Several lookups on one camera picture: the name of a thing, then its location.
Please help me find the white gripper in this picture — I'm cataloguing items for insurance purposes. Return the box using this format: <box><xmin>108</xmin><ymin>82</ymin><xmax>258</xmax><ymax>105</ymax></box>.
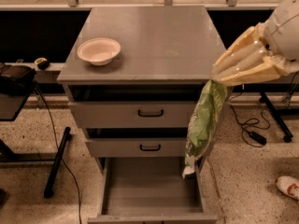
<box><xmin>214</xmin><ymin>23</ymin><xmax>299</xmax><ymax>86</ymax></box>

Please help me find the green jalapeno chip bag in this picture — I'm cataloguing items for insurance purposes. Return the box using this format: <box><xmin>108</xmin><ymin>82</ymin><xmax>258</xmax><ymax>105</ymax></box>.
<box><xmin>182</xmin><ymin>80</ymin><xmax>228</xmax><ymax>178</ymax></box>

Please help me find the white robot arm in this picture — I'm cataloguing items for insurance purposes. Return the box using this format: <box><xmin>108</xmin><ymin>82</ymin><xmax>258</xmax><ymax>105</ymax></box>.
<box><xmin>211</xmin><ymin>0</ymin><xmax>299</xmax><ymax>86</ymax></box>

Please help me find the grey drawer cabinet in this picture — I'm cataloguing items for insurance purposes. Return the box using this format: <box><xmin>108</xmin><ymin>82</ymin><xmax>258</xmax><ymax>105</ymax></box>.
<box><xmin>56</xmin><ymin>5</ymin><xmax>233</xmax><ymax>173</ymax></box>

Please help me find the grey middle drawer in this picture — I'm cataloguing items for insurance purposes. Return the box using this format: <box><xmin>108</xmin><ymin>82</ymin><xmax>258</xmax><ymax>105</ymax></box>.
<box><xmin>86</xmin><ymin>128</ymin><xmax>187</xmax><ymax>158</ymax></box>

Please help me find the grey drawer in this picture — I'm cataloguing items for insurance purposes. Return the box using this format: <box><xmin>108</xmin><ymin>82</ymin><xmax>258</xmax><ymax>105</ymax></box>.
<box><xmin>86</xmin><ymin>128</ymin><xmax>187</xmax><ymax>158</ymax></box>
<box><xmin>88</xmin><ymin>157</ymin><xmax>217</xmax><ymax>224</ymax></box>
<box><xmin>70</xmin><ymin>91</ymin><xmax>195</xmax><ymax>128</ymax></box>

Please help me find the grey top drawer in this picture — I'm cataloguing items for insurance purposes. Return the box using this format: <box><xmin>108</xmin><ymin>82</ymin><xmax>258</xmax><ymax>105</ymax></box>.
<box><xmin>70</xmin><ymin>91</ymin><xmax>195</xmax><ymax>128</ymax></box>

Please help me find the grey bottom drawer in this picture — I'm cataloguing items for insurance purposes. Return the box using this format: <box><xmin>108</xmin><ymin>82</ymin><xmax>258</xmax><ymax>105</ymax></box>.
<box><xmin>88</xmin><ymin>157</ymin><xmax>217</xmax><ymax>224</ymax></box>

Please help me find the black bag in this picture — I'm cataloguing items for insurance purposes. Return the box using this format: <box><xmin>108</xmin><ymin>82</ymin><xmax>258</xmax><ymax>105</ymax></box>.
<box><xmin>0</xmin><ymin>63</ymin><xmax>36</xmax><ymax>95</ymax></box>

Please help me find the black wheeled stand leg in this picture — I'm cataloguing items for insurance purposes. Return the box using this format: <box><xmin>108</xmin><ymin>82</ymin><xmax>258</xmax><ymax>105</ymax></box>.
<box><xmin>260</xmin><ymin>91</ymin><xmax>293</xmax><ymax>143</ymax></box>

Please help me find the white red shoe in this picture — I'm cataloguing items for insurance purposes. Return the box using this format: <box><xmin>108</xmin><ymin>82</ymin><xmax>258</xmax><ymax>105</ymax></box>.
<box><xmin>276</xmin><ymin>176</ymin><xmax>299</xmax><ymax>201</ymax></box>

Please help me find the white paper bowl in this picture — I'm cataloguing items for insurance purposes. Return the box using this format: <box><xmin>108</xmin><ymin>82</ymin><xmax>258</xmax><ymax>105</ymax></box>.
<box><xmin>77</xmin><ymin>37</ymin><xmax>121</xmax><ymax>66</ymax></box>

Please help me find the yellow black tape measure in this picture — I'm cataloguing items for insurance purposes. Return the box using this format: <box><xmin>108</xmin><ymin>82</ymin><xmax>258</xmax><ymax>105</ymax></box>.
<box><xmin>35</xmin><ymin>57</ymin><xmax>50</xmax><ymax>70</ymax></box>

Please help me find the black table leg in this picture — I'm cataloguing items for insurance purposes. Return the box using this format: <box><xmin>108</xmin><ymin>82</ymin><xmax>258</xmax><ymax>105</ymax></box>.
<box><xmin>44</xmin><ymin>127</ymin><xmax>71</xmax><ymax>199</ymax></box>

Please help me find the black side table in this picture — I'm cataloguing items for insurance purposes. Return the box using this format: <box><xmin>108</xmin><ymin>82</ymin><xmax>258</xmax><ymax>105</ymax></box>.
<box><xmin>0</xmin><ymin>81</ymin><xmax>36</xmax><ymax>121</ymax></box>

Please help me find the black power adapter cable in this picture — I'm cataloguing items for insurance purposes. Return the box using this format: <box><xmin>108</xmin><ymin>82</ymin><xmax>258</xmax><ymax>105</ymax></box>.
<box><xmin>228</xmin><ymin>86</ymin><xmax>271</xmax><ymax>148</ymax></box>

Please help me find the black top drawer handle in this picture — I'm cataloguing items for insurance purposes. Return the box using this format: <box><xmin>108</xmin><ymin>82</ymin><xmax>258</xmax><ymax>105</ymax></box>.
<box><xmin>137</xmin><ymin>109</ymin><xmax>164</xmax><ymax>118</ymax></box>

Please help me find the black drawer handle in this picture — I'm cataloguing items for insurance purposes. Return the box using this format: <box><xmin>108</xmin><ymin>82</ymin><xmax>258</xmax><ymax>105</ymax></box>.
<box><xmin>139</xmin><ymin>144</ymin><xmax>162</xmax><ymax>152</ymax></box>
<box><xmin>137</xmin><ymin>109</ymin><xmax>164</xmax><ymax>118</ymax></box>

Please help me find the black middle drawer handle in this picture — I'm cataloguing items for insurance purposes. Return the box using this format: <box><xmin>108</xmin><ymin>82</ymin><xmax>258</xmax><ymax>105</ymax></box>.
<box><xmin>139</xmin><ymin>144</ymin><xmax>162</xmax><ymax>152</ymax></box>

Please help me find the black floor cable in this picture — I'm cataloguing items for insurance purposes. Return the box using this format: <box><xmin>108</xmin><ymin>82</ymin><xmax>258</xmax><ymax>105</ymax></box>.
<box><xmin>34</xmin><ymin>86</ymin><xmax>82</xmax><ymax>224</ymax></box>

